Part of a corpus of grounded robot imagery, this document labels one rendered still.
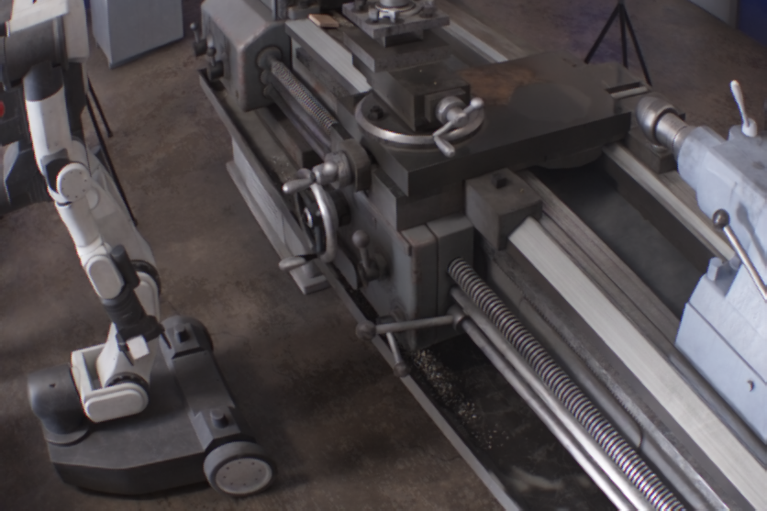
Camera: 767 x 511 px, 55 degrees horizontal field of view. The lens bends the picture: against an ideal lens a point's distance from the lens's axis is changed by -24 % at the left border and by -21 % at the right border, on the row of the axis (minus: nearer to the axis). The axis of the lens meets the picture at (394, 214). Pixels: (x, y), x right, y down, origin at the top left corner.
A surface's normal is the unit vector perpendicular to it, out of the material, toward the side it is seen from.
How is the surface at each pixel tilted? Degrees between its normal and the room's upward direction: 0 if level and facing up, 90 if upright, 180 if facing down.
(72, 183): 90
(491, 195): 0
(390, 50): 0
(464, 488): 0
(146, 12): 90
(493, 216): 90
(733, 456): 36
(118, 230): 90
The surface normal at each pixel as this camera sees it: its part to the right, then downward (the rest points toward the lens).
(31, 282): -0.02, -0.81
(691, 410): -0.54, -0.50
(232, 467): 0.42, 0.52
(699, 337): -0.89, 0.28
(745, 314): -0.83, -0.08
